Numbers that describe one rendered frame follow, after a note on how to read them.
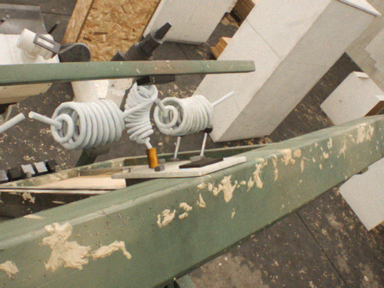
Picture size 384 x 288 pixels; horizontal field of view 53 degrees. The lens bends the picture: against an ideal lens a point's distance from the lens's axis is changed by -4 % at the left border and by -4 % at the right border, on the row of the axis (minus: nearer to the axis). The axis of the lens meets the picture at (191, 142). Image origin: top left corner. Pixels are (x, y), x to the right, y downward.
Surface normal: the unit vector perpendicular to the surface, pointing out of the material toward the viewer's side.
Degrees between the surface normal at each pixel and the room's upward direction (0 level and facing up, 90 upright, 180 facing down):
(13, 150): 0
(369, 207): 90
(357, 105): 90
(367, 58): 90
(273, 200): 36
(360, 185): 90
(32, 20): 23
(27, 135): 0
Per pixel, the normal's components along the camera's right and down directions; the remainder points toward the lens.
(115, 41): 0.26, 0.76
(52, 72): 0.72, -0.08
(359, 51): -0.73, 0.08
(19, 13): 0.66, -0.29
